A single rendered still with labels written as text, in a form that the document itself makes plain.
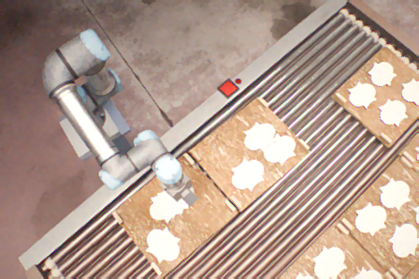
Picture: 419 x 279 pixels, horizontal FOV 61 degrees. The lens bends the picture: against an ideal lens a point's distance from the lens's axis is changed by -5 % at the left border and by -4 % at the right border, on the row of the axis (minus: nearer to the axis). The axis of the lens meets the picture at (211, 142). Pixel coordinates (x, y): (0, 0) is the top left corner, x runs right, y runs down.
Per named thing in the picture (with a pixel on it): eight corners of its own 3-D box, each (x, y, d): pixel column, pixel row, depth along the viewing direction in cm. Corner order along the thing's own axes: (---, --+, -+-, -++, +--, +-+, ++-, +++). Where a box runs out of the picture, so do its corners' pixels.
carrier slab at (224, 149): (189, 152, 167) (188, 151, 165) (257, 98, 174) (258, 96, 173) (240, 212, 156) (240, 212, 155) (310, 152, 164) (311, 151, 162)
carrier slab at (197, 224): (112, 212, 159) (111, 212, 157) (185, 154, 166) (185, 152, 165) (162, 278, 148) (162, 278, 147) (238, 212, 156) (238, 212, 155)
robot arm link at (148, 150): (121, 144, 115) (139, 171, 112) (150, 124, 117) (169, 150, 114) (126, 153, 123) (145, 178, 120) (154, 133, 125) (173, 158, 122)
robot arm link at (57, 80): (21, 64, 112) (108, 192, 110) (50, 44, 114) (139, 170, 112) (34, 75, 123) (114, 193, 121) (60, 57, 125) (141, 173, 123)
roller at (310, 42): (43, 264, 157) (38, 264, 152) (343, 10, 195) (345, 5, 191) (50, 273, 155) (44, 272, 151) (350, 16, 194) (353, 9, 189)
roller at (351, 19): (50, 273, 155) (44, 273, 151) (350, 16, 194) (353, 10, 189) (56, 282, 154) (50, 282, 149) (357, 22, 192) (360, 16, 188)
